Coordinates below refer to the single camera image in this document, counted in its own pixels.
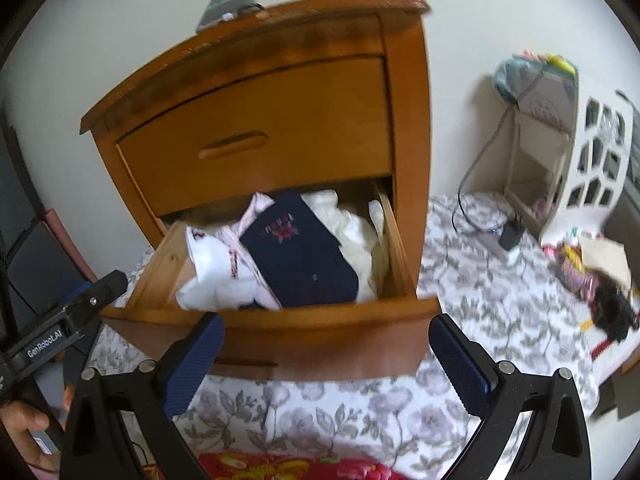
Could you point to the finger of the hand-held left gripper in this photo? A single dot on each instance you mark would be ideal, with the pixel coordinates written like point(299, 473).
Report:
point(80, 291)
point(105, 287)

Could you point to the closed wooden drawer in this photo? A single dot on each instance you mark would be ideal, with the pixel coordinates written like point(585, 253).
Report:
point(300, 125)

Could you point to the white printed box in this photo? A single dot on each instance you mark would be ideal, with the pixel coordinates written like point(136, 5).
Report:
point(552, 100)

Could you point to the white power strip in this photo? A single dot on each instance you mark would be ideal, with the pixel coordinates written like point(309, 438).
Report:
point(495, 247)

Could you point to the cream ruffled cloth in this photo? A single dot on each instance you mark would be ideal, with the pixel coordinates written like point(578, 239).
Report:
point(350, 235)

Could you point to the wooden drawer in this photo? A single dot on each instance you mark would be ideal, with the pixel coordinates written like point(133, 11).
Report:
point(300, 125)
point(325, 335)

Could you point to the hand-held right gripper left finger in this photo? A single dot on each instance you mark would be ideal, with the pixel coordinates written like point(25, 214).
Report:
point(197, 360)

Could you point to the pink board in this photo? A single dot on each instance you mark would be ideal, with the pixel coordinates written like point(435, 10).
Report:
point(65, 240)

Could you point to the white garment with red print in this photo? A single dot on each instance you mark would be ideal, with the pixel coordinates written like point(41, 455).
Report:
point(215, 270)

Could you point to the black lace cloth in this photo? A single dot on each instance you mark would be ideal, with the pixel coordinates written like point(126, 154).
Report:
point(615, 310)

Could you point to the person's left hand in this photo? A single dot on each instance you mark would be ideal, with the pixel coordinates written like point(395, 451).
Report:
point(22, 427)

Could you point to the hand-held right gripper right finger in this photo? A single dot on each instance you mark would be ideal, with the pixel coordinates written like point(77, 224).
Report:
point(457, 360)

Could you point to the black charger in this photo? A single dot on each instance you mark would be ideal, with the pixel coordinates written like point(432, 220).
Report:
point(511, 235)

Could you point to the cream paper sheet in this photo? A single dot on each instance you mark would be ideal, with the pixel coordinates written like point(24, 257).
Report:
point(605, 260)

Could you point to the navy blue garment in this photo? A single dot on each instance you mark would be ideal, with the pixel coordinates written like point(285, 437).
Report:
point(300, 255)

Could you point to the white plastic lattice basket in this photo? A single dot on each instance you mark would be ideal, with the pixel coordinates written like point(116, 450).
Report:
point(575, 200)

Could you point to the small grey box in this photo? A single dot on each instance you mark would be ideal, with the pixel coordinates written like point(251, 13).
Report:
point(225, 2)

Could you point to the wooden nightstand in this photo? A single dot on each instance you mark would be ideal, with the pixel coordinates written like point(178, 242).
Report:
point(300, 35)

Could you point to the blue-grey plastic bag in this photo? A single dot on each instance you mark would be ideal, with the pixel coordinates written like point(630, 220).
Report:
point(510, 77)

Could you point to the red floral blanket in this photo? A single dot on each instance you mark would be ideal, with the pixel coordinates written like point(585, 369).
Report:
point(300, 467)

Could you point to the grey floral bedsheet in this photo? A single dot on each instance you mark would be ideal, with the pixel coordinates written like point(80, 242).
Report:
point(500, 310)

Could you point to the dark blue cabinet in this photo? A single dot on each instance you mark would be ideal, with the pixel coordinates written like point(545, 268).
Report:
point(30, 260)

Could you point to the pile of colourful trinkets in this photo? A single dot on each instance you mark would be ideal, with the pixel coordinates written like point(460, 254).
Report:
point(572, 270)

